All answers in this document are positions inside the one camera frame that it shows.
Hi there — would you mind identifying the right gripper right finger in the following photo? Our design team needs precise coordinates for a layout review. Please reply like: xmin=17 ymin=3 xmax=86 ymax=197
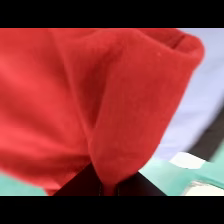
xmin=116 ymin=170 xmax=167 ymax=197

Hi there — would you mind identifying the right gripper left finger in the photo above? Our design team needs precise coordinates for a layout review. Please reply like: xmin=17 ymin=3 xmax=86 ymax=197
xmin=53 ymin=162 xmax=103 ymax=197

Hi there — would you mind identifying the red T-shirt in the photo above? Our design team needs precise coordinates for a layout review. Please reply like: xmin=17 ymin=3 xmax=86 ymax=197
xmin=0 ymin=27 xmax=206 ymax=197

